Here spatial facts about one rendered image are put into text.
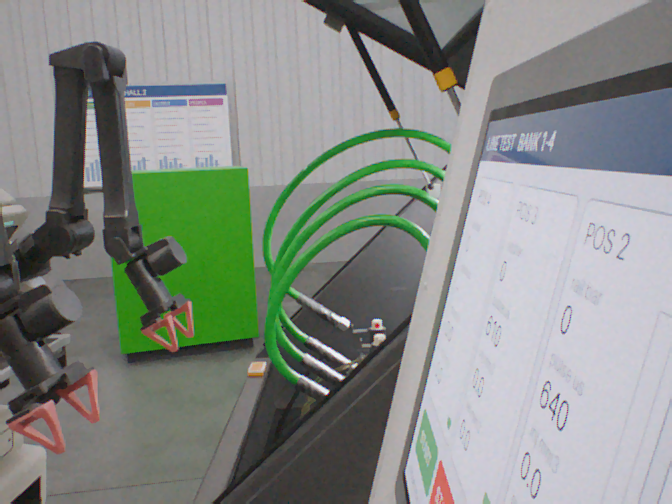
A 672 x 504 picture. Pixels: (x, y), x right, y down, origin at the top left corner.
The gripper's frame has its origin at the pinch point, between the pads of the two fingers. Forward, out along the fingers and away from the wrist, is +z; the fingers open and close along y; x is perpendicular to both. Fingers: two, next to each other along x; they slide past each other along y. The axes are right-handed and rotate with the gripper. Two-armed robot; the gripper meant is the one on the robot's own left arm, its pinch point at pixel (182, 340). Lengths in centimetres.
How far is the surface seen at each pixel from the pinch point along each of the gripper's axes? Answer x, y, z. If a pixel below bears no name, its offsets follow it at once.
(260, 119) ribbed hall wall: 72, 598, -126
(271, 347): -36, -52, 0
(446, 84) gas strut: -69, -58, -17
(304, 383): -38, -52, 6
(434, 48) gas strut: -69, -58, -20
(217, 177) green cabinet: 58, 278, -57
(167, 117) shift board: 161, 565, -177
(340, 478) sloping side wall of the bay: -39, -62, 15
